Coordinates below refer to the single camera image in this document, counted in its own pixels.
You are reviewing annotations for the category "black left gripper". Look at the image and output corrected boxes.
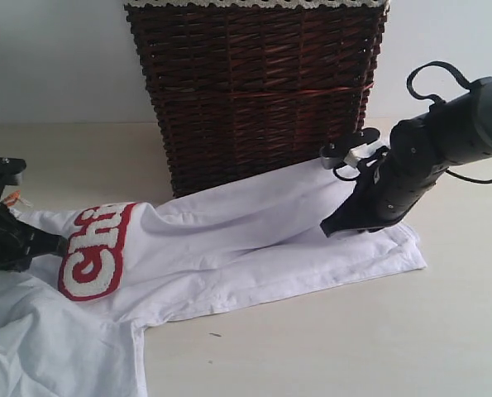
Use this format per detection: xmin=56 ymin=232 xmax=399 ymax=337
xmin=0 ymin=184 xmax=68 ymax=272

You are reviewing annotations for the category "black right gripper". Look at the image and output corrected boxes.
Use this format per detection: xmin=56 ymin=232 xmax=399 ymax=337
xmin=320 ymin=119 xmax=444 ymax=237

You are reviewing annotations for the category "white shirt with red lettering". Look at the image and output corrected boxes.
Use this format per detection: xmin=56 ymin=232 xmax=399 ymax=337
xmin=0 ymin=160 xmax=426 ymax=396

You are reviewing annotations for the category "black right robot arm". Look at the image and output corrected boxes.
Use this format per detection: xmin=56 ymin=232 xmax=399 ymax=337
xmin=320 ymin=78 xmax=492 ymax=237

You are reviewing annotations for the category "dark brown wicker basket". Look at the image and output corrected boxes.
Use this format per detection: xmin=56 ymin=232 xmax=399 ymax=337
xmin=124 ymin=5 xmax=389 ymax=197

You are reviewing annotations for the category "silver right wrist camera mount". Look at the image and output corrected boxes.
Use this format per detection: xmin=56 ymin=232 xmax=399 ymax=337
xmin=319 ymin=127 xmax=388 ymax=170

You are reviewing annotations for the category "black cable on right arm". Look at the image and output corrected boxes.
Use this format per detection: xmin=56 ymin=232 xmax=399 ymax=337
xmin=332 ymin=60 xmax=492 ymax=185

